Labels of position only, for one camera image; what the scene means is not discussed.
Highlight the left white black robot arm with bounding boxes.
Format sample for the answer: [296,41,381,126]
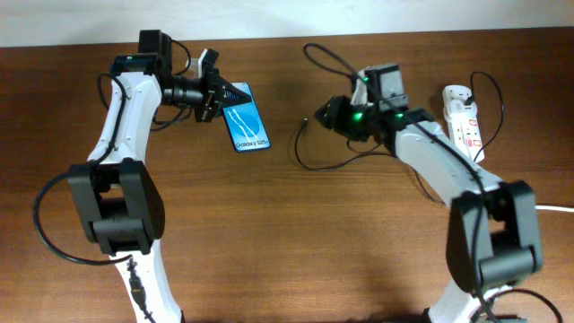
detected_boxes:
[67,30,251,322]

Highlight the white USB charger adapter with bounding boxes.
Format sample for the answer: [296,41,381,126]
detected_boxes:
[443,91,477,122]

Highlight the blue screen Galaxy smartphone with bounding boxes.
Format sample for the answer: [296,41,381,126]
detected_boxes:
[223,82,271,153]

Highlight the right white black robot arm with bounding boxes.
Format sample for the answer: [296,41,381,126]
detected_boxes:
[315,64,544,322]

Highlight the black USB charging cable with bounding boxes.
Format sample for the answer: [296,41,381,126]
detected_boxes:
[294,71,505,206]

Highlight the white power strip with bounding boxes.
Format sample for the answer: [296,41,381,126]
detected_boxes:
[442,85,484,162]

